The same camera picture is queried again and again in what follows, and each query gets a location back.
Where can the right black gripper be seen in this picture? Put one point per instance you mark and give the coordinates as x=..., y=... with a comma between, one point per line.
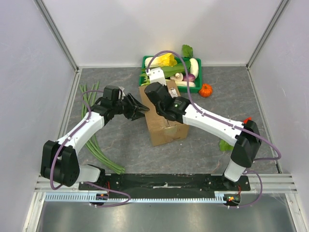
x=163, y=112

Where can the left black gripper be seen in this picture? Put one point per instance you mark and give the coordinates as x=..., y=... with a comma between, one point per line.
x=133, y=104

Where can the brown cardboard express box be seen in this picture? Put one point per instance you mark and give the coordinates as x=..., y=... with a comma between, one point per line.
x=161, y=130

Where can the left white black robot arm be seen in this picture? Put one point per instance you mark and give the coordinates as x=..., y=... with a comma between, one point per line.
x=60, y=158

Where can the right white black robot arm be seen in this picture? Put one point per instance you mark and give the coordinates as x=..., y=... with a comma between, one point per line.
x=241, y=136

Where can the white green leek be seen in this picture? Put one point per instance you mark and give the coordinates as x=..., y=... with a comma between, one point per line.
x=192, y=83

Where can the white mushroom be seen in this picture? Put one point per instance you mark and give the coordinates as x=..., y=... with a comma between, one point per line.
x=177, y=77

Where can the large green leaf vegetable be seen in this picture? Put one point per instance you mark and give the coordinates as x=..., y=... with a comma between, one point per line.
x=179, y=68

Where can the green plastic vegetable tray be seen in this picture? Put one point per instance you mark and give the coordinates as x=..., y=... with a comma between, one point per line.
x=181, y=89

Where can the purple onion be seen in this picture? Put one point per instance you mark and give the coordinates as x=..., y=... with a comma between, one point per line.
x=189, y=77

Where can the napa cabbage with yellow leaves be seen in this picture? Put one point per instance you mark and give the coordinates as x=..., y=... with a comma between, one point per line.
x=164, y=60

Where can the small orange pumpkin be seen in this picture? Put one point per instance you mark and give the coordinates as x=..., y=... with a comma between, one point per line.
x=206, y=90

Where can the white radish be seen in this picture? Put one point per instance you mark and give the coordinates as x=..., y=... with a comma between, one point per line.
x=194, y=67

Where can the green leaf behind tray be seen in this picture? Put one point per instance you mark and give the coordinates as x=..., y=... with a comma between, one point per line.
x=187, y=51

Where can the green long beans bundle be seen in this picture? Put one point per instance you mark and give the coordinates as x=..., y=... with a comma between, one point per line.
x=92, y=144

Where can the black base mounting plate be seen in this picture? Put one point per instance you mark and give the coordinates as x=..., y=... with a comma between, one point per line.
x=171, y=185

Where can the loose green lettuce leaf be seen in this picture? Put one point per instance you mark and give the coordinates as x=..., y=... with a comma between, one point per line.
x=225, y=146

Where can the orange carrot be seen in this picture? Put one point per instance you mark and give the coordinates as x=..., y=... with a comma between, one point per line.
x=246, y=120

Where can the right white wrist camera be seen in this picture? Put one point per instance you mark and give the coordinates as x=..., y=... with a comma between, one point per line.
x=156, y=75

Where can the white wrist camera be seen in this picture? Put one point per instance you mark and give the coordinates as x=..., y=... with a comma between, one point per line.
x=156, y=75
x=121, y=93

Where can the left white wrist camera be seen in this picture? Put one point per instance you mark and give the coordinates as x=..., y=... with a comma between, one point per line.
x=121, y=93

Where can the grey slotted cable duct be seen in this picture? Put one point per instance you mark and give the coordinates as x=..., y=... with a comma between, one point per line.
x=98, y=197

